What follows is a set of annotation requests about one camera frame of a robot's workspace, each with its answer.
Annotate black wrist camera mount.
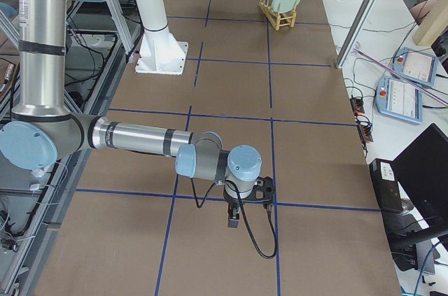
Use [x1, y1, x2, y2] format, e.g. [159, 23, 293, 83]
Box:
[247, 176, 276, 211]

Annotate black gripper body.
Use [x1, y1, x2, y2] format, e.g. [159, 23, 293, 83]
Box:
[223, 190, 244, 217]

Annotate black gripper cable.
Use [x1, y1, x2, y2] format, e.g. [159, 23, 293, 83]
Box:
[190, 176, 279, 259]

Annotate black desktop box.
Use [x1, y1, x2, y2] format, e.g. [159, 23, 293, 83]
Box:
[369, 158, 403, 213]

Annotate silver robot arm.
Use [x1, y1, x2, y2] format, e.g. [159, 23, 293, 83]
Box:
[1, 0, 272, 227]

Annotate far teach pendant tablet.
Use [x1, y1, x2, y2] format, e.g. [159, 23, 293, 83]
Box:
[393, 47, 438, 87]

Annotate black computer monitor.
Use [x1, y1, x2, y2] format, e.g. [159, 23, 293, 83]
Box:
[392, 123, 447, 226]

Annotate aluminium side frame rail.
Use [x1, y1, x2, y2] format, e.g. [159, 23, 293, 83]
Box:
[0, 0, 141, 296]

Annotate wooden dish rack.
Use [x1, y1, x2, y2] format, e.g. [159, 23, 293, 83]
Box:
[258, 0, 298, 31]

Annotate orange black connector block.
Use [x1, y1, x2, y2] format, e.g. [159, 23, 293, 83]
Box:
[350, 97, 365, 115]

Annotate light green ceramic plate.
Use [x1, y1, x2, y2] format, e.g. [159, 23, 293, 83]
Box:
[271, 0, 301, 13]

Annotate pink reacher grabber stick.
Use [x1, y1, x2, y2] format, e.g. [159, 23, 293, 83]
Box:
[353, 48, 448, 108]

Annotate white camera pillar base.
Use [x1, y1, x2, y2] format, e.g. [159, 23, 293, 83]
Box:
[136, 0, 188, 75]

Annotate aluminium frame post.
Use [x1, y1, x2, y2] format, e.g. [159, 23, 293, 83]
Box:
[335, 0, 376, 69]

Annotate near teach pendant tablet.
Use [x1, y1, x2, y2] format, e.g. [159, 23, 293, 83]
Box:
[375, 76, 423, 124]

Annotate teach pendant tablet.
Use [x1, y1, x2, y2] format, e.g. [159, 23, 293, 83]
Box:
[393, 47, 438, 87]
[375, 76, 423, 124]

